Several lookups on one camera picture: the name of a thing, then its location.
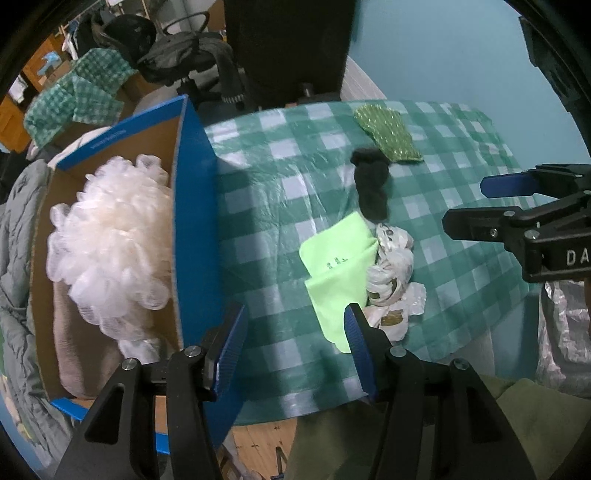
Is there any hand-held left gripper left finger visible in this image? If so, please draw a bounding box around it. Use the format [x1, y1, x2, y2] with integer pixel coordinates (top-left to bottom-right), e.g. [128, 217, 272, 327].
[54, 301, 250, 480]

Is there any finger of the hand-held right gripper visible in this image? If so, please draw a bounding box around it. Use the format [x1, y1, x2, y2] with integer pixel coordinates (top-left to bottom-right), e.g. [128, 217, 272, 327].
[480, 164, 591, 198]
[442, 187, 591, 245]

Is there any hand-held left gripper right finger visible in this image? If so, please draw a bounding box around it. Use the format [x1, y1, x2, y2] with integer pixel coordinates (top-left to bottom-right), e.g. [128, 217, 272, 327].
[344, 302, 536, 480]

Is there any light green cloth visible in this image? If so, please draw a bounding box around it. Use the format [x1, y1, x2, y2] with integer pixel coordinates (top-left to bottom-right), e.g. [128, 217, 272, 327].
[298, 211, 380, 355]

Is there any blue cardboard box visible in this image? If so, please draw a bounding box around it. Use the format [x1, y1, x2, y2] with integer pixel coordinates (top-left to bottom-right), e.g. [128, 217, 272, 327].
[28, 95, 247, 455]

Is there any grey towel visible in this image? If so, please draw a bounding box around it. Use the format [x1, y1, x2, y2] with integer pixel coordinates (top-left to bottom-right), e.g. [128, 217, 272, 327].
[52, 277, 139, 400]

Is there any white mesh bath pouf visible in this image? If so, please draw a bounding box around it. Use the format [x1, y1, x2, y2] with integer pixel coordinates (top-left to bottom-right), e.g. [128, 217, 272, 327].
[47, 154, 175, 340]

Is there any silver foil bag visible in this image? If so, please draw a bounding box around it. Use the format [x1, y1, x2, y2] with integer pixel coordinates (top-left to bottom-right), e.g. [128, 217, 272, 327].
[536, 279, 591, 400]

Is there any printed plastic bag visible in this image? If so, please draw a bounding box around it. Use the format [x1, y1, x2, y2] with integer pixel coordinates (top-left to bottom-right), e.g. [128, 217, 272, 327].
[362, 222, 428, 342]

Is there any person's olive trouser leg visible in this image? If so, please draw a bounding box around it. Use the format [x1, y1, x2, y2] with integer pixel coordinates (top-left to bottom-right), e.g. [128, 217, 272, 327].
[288, 374, 591, 480]

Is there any black sock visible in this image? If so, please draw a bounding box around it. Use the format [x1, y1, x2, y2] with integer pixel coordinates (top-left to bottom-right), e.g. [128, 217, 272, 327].
[349, 147, 392, 221]

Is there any green checked tablecloth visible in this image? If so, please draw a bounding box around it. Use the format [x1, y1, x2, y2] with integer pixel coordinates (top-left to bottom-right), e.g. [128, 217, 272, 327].
[203, 99, 532, 425]

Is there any grey quilted duvet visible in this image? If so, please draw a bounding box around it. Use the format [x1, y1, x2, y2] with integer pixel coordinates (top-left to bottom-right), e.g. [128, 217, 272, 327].
[0, 159, 75, 467]

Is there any tall black fabric wardrobe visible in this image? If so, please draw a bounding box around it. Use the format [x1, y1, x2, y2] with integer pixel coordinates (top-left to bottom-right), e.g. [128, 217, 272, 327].
[224, 0, 358, 109]

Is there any brown cardboard box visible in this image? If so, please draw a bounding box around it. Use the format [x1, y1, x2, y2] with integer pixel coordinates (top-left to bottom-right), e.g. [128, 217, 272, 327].
[111, 74, 160, 116]

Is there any green checked cloth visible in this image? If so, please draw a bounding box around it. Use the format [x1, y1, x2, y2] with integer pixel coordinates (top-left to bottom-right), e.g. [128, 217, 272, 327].
[23, 48, 139, 148]

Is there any grey jacket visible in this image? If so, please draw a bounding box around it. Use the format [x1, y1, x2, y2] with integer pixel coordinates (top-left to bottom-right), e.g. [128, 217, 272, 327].
[137, 34, 245, 109]

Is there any wooden wardrobe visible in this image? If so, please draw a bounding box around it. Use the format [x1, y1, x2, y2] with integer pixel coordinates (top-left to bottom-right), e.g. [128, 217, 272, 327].
[0, 39, 65, 153]

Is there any black office chair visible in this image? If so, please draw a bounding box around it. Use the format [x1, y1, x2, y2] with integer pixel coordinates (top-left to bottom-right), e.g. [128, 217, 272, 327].
[136, 11, 245, 112]

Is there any black backpack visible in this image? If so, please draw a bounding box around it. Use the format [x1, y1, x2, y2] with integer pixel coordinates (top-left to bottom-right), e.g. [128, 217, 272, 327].
[90, 11, 158, 63]

